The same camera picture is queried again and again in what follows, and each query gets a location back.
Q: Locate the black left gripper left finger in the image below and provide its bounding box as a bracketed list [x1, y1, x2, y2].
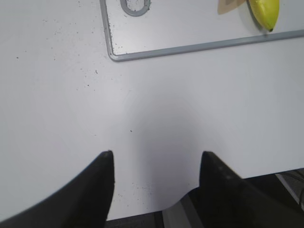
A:
[0, 151, 114, 228]

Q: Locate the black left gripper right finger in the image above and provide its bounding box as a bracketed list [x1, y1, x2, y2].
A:
[199, 151, 304, 228]

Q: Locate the white grey-rimmed cutting board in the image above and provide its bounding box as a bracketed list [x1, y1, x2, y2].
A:
[100, 0, 304, 62]

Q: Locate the yellow plastic banana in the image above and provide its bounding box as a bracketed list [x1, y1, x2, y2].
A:
[248, 0, 280, 32]

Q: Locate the grey table leg frame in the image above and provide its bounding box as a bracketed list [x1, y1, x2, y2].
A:
[162, 188, 204, 228]

